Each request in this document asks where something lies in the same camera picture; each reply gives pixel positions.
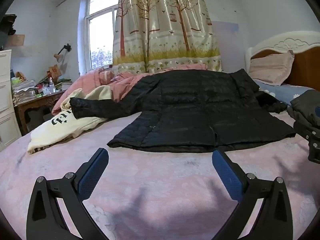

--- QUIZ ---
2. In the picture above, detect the blue floral pillow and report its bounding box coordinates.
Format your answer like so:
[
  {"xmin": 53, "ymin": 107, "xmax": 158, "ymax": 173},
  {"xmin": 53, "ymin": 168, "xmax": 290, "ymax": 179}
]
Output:
[{"xmin": 254, "ymin": 80, "xmax": 312, "ymax": 105}]

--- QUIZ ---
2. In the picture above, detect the white cabinet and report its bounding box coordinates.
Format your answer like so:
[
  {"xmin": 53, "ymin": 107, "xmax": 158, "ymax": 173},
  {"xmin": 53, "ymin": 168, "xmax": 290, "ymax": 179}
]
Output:
[{"xmin": 0, "ymin": 50, "xmax": 21, "ymax": 151}]

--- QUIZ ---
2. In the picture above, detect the pink bed sheet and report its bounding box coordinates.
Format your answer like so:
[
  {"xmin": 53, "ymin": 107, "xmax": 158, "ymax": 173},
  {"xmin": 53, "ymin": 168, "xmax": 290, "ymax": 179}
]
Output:
[{"xmin": 1, "ymin": 116, "xmax": 319, "ymax": 239}]

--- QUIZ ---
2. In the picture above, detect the black puffer jacket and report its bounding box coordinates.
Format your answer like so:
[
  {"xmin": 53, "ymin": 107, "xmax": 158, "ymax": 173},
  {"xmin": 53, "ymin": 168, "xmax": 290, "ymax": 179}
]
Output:
[{"xmin": 70, "ymin": 69, "xmax": 296, "ymax": 153}]

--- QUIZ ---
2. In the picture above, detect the cream printed hoodie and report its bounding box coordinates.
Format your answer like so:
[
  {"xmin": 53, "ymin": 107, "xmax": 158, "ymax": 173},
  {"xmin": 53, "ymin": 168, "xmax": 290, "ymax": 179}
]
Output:
[{"xmin": 27, "ymin": 85, "xmax": 112, "ymax": 154}]

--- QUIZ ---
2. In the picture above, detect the folded dark green jacket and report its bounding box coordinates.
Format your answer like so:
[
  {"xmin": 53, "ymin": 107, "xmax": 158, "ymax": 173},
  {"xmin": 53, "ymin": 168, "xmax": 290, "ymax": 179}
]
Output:
[{"xmin": 287, "ymin": 90, "xmax": 320, "ymax": 129}]

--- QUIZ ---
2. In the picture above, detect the pink pillow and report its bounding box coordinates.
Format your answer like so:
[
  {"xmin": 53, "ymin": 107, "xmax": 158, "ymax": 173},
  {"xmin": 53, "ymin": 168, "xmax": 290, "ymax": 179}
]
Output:
[{"xmin": 249, "ymin": 50, "xmax": 295, "ymax": 86}]

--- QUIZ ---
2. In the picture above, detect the brown wooden desk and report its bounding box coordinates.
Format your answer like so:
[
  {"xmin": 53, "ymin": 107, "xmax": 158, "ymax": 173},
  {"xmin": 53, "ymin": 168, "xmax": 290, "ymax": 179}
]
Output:
[{"xmin": 14, "ymin": 91, "xmax": 64, "ymax": 136}]

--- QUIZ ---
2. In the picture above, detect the pink desk lamp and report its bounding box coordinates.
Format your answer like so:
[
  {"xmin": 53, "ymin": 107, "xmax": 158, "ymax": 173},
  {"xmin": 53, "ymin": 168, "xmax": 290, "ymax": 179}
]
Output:
[{"xmin": 54, "ymin": 43, "xmax": 72, "ymax": 63}]

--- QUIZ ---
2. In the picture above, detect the white carved headboard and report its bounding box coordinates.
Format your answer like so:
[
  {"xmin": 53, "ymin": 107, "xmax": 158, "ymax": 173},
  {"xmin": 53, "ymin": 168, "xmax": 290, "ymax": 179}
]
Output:
[{"xmin": 245, "ymin": 31, "xmax": 319, "ymax": 90}]

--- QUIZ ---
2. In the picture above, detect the pink plaid quilt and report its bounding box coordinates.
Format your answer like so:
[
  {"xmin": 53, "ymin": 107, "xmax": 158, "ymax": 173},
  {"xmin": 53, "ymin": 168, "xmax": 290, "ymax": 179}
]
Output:
[{"xmin": 51, "ymin": 63, "xmax": 208, "ymax": 116}]

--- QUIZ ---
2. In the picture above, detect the clear spray bottle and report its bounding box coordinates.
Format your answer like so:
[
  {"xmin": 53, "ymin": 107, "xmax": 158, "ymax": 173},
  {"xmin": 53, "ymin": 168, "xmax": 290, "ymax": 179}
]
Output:
[{"xmin": 49, "ymin": 77, "xmax": 56, "ymax": 94}]

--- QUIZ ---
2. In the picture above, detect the stack of papers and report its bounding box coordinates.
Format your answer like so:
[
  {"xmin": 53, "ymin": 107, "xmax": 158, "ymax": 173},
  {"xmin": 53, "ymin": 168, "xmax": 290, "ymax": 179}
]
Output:
[{"xmin": 11, "ymin": 80, "xmax": 38, "ymax": 106}]

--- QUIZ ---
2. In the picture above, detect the window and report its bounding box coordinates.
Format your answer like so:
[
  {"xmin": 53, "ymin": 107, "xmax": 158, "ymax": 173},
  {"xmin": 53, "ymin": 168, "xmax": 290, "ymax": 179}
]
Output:
[{"xmin": 85, "ymin": 0, "xmax": 118, "ymax": 70}]

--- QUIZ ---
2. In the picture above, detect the tree pattern curtain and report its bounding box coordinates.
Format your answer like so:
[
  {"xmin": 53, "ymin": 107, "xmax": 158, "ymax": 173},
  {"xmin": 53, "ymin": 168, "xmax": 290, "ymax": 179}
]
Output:
[{"xmin": 113, "ymin": 0, "xmax": 222, "ymax": 74}]

